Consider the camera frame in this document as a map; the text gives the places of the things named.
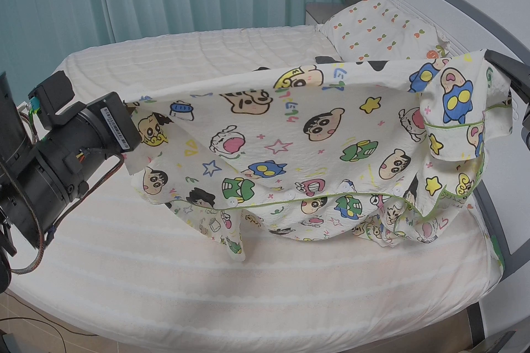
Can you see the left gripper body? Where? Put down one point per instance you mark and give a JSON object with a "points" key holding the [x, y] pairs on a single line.
{"points": [[118, 124]]}

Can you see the white printed pyjama top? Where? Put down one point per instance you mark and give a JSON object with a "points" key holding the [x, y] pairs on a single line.
{"points": [[323, 128]]}

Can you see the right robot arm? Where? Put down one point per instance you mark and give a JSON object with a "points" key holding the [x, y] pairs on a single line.
{"points": [[513, 70]]}

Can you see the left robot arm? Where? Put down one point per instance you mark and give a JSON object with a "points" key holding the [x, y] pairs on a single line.
{"points": [[37, 186]]}

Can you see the bed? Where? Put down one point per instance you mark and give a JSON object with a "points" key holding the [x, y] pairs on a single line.
{"points": [[165, 285]]}

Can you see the grey bedside table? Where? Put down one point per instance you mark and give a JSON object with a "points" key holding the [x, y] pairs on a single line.
{"points": [[327, 8]]}

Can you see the black garment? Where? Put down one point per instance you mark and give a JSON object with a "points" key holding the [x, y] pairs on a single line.
{"points": [[376, 65]]}

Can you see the white printed pillow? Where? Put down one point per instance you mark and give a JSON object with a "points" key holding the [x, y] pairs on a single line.
{"points": [[381, 28]]}

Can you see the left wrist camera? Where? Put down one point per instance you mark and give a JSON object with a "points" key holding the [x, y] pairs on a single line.
{"points": [[56, 93]]}

